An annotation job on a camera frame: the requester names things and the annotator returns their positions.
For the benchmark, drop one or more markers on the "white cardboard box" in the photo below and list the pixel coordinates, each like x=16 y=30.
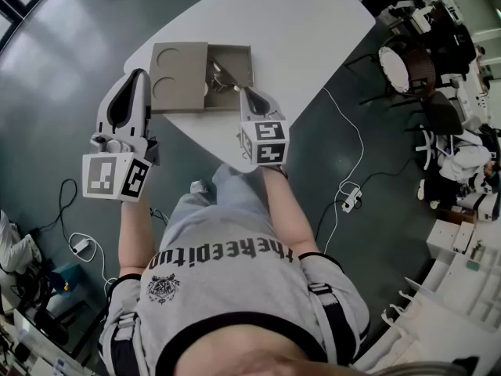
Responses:
x=446 y=235

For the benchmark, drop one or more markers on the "brown wicker chair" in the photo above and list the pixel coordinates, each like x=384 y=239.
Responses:
x=419 y=73

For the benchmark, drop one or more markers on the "white power adapter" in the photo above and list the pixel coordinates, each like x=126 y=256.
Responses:
x=80 y=246

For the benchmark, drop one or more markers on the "grey container box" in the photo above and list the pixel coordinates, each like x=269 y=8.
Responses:
x=233 y=69

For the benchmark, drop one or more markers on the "grey lid with round cutouts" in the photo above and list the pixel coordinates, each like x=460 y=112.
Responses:
x=178 y=78

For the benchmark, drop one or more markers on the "grey trousers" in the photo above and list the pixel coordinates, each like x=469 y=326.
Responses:
x=235 y=194

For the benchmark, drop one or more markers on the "person's right forearm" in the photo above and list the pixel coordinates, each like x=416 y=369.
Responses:
x=283 y=204

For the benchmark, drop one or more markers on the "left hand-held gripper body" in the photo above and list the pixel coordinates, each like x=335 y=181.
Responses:
x=117 y=151

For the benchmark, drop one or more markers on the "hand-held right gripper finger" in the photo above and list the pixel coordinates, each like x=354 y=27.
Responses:
x=270 y=103
x=246 y=108

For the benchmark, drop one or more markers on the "white shelf unit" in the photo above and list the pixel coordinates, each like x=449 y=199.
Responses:
x=450 y=296

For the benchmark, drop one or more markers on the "black office chair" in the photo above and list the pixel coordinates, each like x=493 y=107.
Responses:
x=51 y=319

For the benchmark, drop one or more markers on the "grey printed shirt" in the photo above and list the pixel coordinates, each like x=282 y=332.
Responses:
x=219 y=292

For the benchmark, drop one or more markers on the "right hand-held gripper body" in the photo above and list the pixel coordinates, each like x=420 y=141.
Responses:
x=266 y=141

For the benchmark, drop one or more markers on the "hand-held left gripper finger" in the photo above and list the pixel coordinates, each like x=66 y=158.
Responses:
x=143 y=100
x=105 y=113

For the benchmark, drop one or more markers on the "blue box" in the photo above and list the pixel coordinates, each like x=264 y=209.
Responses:
x=64 y=280

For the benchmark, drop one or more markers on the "person's left forearm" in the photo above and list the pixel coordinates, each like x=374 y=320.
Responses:
x=135 y=233

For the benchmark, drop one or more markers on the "grey shoe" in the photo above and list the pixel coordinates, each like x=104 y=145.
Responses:
x=199 y=189

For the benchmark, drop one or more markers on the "white power strip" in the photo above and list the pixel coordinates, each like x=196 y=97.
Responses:
x=351 y=201

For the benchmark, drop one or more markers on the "white chair base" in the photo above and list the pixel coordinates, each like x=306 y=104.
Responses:
x=428 y=147

